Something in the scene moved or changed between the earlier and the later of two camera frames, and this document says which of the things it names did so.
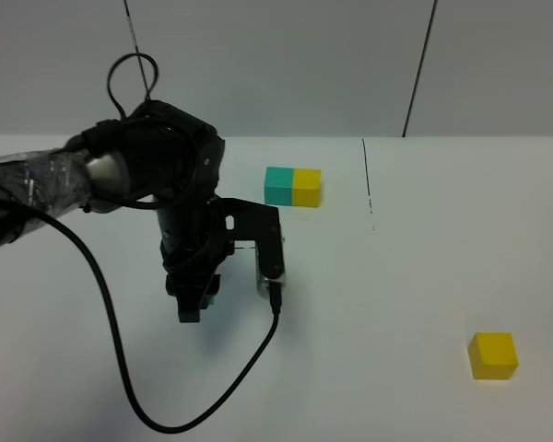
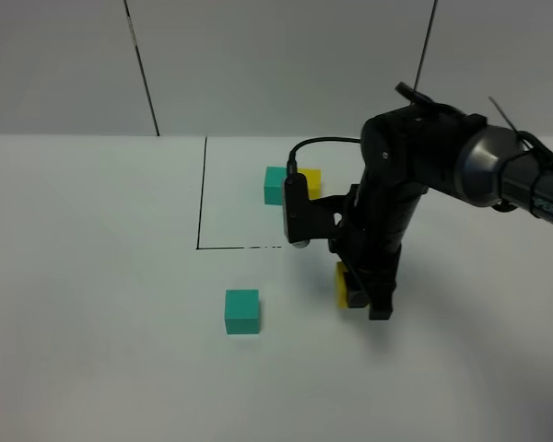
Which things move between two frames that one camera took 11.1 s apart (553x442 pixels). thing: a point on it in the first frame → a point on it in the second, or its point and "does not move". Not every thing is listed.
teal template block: [278, 186] does not move
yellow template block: [306, 187] does not move
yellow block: [492, 355] → [340, 284]
